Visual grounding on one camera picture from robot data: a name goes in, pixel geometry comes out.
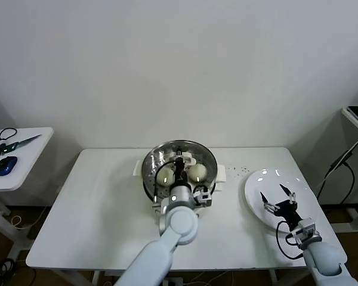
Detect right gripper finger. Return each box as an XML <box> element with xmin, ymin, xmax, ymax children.
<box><xmin>279</xmin><ymin>184</ymin><xmax>298</xmax><ymax>207</ymax></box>
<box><xmin>259</xmin><ymin>192</ymin><xmax>280</xmax><ymax>213</ymax></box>

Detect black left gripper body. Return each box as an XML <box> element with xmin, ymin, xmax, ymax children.
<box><xmin>172</xmin><ymin>162</ymin><xmax>188</xmax><ymax>187</ymax></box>

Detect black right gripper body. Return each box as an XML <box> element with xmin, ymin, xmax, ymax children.
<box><xmin>274</xmin><ymin>200</ymin><xmax>303</xmax><ymax>229</ymax></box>

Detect white steamed baozi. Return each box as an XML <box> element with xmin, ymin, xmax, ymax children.
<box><xmin>188</xmin><ymin>164</ymin><xmax>209</xmax><ymax>183</ymax></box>
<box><xmin>156</xmin><ymin>168</ymin><xmax>175</xmax><ymax>187</ymax></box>

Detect stainless steel steamer basket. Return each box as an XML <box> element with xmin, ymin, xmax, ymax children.
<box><xmin>133</xmin><ymin>139</ymin><xmax>227</xmax><ymax>203</ymax></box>

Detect white round plate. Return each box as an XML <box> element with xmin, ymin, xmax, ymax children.
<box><xmin>244</xmin><ymin>169</ymin><xmax>320</xmax><ymax>234</ymax></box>

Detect white side table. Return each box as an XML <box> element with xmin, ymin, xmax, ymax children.
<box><xmin>0</xmin><ymin>127</ymin><xmax>54</xmax><ymax>260</ymax></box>

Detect blue computer mouse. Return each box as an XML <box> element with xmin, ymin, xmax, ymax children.
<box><xmin>0</xmin><ymin>155</ymin><xmax>18</xmax><ymax>176</ymax></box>

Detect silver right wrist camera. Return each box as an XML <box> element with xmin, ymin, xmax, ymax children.
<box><xmin>286</xmin><ymin>218</ymin><xmax>320</xmax><ymax>245</ymax></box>

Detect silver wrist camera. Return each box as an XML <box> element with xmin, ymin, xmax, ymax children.
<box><xmin>193</xmin><ymin>185</ymin><xmax>213</xmax><ymax>207</ymax></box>
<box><xmin>286</xmin><ymin>218</ymin><xmax>320</xmax><ymax>245</ymax></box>

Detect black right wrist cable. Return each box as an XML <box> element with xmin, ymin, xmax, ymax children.
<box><xmin>276</xmin><ymin>220</ymin><xmax>305</xmax><ymax>260</ymax></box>

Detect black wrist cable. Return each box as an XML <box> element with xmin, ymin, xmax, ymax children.
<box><xmin>276</xmin><ymin>220</ymin><xmax>305</xmax><ymax>260</ymax></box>
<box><xmin>152</xmin><ymin>160</ymin><xmax>180</xmax><ymax>207</ymax></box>

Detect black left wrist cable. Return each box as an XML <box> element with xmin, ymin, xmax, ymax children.
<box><xmin>152</xmin><ymin>160</ymin><xmax>180</xmax><ymax>207</ymax></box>

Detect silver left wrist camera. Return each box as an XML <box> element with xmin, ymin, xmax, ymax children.
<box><xmin>193</xmin><ymin>185</ymin><xmax>213</xmax><ymax>207</ymax></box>

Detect black cable with adapter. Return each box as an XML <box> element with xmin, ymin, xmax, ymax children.
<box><xmin>316</xmin><ymin>150</ymin><xmax>356</xmax><ymax>206</ymax></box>

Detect green handled scissors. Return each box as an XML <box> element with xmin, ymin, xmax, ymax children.
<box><xmin>0</xmin><ymin>133</ymin><xmax>43</xmax><ymax>155</ymax></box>

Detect black looped cable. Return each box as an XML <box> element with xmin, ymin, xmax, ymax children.
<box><xmin>0</xmin><ymin>127</ymin><xmax>17</xmax><ymax>141</ymax></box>

